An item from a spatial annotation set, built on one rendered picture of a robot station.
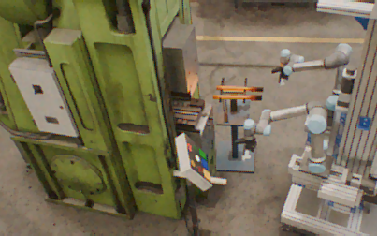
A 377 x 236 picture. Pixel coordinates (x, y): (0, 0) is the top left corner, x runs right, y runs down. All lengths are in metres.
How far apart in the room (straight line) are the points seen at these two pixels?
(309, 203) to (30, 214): 2.65
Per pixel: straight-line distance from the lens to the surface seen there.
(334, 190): 3.38
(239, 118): 3.91
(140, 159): 3.60
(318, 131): 2.88
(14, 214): 4.62
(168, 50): 2.96
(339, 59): 3.38
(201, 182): 3.01
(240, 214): 4.07
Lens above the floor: 3.41
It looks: 44 degrees down
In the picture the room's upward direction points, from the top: 7 degrees counter-clockwise
